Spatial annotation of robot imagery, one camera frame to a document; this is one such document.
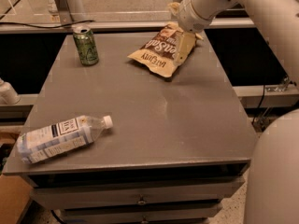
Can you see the cardboard box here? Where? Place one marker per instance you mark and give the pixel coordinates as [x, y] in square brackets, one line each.
[14, 199]

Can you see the clear plastic water bottle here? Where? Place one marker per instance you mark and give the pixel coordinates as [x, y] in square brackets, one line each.
[57, 139]

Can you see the white pipe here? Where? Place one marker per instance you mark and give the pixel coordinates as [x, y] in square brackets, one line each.
[7, 93]
[75, 7]

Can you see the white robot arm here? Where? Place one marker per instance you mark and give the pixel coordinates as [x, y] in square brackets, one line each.
[273, 182]

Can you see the green soda can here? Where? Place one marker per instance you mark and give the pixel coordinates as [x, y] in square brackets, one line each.
[85, 43]

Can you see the grey drawer cabinet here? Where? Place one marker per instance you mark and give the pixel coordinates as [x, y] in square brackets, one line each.
[183, 145]

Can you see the metal bracket post left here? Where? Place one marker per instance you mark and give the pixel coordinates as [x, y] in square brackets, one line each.
[63, 10]

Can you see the brown chip bag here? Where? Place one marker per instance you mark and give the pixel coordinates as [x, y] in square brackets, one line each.
[158, 53]

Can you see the upper drawer knob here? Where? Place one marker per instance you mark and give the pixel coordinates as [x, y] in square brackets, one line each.
[141, 201]

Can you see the white pipe top left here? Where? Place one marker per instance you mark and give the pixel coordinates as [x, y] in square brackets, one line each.
[75, 7]

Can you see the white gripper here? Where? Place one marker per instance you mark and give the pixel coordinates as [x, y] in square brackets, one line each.
[192, 20]

